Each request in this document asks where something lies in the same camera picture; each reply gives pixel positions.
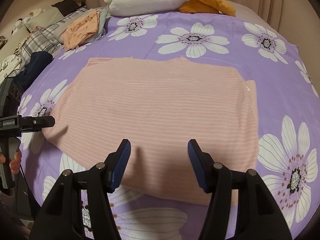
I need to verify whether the pink striped long-sleeve shirt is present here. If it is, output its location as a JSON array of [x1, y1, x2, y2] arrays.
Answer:
[[43, 57, 258, 205]]

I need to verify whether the person's left hand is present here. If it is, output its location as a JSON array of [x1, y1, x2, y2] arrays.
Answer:
[[0, 149, 22, 174]]

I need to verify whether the dark navy garment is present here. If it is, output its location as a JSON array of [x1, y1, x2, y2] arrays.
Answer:
[[15, 51, 53, 91]]

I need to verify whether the plaid grey blanket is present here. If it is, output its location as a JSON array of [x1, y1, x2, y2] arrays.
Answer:
[[1, 7, 87, 81]]

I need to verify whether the white stuffed toy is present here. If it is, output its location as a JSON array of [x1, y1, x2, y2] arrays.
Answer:
[[11, 8, 45, 35]]

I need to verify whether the folded orange patterned garment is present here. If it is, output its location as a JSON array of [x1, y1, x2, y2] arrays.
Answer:
[[62, 9, 100, 51]]

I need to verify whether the beige pillow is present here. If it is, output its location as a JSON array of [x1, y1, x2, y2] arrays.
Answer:
[[25, 7, 63, 32]]

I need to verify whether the dark brown cushion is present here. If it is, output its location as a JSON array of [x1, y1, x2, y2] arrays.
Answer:
[[52, 0, 86, 16]]

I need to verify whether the folded grey garment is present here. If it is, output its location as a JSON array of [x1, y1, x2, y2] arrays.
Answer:
[[84, 7, 111, 44]]

